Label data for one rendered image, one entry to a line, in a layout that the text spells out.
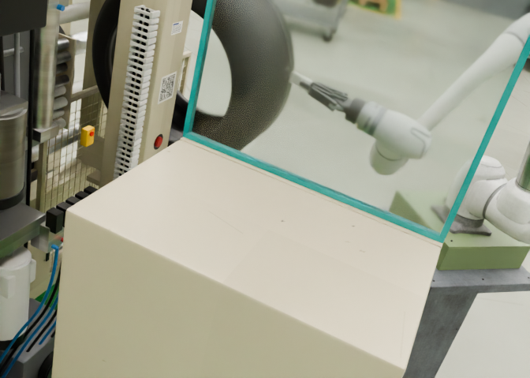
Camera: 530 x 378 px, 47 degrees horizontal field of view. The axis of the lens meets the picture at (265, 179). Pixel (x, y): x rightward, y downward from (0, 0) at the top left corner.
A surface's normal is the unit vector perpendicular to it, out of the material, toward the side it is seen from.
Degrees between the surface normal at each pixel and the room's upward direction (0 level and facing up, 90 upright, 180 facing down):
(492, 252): 90
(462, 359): 0
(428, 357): 90
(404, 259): 0
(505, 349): 0
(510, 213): 100
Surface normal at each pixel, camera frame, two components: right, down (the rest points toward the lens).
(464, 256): 0.31, 0.52
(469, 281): 0.22, -0.85
